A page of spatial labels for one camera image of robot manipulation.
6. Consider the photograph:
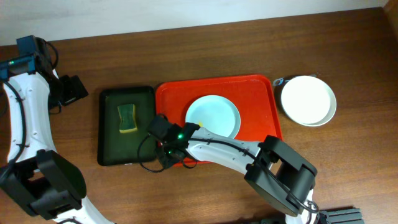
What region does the green yellow sponge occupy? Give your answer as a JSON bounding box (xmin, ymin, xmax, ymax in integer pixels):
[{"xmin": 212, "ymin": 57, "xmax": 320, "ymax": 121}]
[{"xmin": 118, "ymin": 104, "xmax": 137, "ymax": 134}]

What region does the light blue plate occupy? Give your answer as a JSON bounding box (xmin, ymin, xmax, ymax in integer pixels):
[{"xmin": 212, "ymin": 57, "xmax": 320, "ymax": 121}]
[{"xmin": 185, "ymin": 95, "xmax": 241, "ymax": 138}]

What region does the red plastic tray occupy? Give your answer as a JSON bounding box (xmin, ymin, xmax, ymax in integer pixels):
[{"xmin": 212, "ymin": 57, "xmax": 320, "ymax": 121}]
[{"xmin": 154, "ymin": 73, "xmax": 284, "ymax": 167}]

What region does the white cream plate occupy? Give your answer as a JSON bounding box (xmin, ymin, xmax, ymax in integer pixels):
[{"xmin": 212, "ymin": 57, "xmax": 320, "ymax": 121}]
[{"xmin": 280, "ymin": 76, "xmax": 337, "ymax": 127}]

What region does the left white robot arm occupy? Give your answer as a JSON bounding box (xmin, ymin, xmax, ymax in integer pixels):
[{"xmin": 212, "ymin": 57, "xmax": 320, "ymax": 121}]
[{"xmin": 1, "ymin": 35, "xmax": 109, "ymax": 223}]

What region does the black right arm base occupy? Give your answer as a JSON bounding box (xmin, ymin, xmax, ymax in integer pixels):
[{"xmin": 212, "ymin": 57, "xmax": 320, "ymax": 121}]
[{"xmin": 248, "ymin": 207, "xmax": 365, "ymax": 224}]

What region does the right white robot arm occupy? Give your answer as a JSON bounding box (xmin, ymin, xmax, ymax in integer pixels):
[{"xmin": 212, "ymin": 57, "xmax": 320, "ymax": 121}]
[{"xmin": 148, "ymin": 115, "xmax": 319, "ymax": 223}]

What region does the dark green tray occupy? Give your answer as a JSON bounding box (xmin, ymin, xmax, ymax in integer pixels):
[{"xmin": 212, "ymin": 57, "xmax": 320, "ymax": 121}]
[{"xmin": 97, "ymin": 86, "xmax": 157, "ymax": 166}]

